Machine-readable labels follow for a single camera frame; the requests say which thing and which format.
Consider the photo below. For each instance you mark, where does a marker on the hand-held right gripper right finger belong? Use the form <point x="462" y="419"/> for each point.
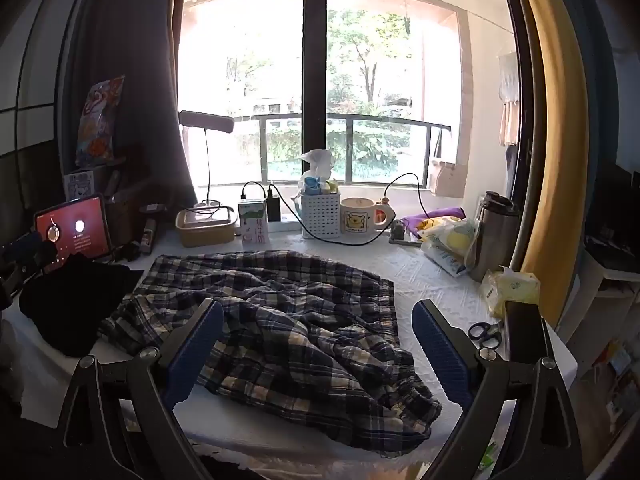
<point x="442" y="355"/>

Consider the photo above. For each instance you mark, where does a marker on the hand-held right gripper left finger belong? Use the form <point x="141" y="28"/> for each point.
<point x="197" y="355"/>

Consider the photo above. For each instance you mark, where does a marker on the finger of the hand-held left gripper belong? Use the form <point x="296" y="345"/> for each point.
<point x="12" y="285"/>
<point x="32" y="251"/>

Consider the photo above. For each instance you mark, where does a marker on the blue plaid pants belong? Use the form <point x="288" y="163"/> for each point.
<point x="300" y="310"/>

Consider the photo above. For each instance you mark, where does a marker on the tablet with red screen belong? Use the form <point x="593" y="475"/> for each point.
<point x="75" y="232"/>

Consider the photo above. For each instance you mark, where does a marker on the black cloth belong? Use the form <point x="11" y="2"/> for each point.
<point x="75" y="300"/>

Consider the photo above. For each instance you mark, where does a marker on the white textured tablecloth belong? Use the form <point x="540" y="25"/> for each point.
<point x="440" y="285"/>

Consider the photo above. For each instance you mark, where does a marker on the small patterned box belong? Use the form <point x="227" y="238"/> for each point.
<point x="80" y="185"/>

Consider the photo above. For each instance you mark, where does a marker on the black box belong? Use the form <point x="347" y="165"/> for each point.
<point x="525" y="330"/>

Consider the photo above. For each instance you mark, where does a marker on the yellow wet wipes pack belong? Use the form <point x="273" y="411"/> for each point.
<point x="510" y="290"/>

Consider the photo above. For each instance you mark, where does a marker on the yellow white plastic package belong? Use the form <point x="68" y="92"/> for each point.
<point x="450" y="245"/>

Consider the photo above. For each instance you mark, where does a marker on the steel thermos tumbler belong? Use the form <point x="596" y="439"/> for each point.
<point x="492" y="240"/>

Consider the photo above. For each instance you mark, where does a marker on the yellow lidded food container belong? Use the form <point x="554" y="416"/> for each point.
<point x="206" y="227"/>

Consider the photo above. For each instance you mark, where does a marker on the small figurine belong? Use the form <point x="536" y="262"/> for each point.
<point x="398" y="231"/>

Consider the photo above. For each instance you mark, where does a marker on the purple cloth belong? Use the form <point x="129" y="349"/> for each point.
<point x="425" y="220"/>

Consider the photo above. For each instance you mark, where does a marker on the green white milk carton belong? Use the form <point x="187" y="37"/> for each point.
<point x="254" y="222"/>

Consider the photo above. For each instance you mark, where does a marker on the colourful snack bag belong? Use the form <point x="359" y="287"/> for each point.
<point x="99" y="120"/>

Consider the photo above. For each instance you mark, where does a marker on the bear print mug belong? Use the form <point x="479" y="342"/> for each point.
<point x="362" y="217"/>

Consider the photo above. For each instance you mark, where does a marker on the black power bank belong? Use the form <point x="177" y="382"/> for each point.
<point x="273" y="207"/>

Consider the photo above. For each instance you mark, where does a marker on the cardboard box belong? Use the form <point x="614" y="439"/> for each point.
<point x="447" y="177"/>

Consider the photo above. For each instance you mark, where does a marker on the white perforated basket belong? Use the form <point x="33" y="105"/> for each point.
<point x="320" y="215"/>

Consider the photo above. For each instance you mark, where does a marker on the dark grey curtain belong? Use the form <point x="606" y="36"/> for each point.
<point x="130" y="80"/>

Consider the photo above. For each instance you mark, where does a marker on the blue cups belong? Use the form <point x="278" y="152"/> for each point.
<point x="312" y="186"/>

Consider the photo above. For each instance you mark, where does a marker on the black desk lamp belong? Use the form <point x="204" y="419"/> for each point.
<point x="206" y="122"/>

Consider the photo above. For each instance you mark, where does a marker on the white tissue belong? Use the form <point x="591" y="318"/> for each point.
<point x="317" y="162"/>

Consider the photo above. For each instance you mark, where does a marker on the balcony railing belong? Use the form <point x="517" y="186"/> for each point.
<point x="350" y="122"/>

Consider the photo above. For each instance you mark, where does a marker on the hanging clothes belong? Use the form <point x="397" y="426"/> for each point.
<point x="510" y="110"/>

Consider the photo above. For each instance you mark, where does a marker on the yellow curtain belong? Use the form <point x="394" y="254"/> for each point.
<point x="555" y="125"/>

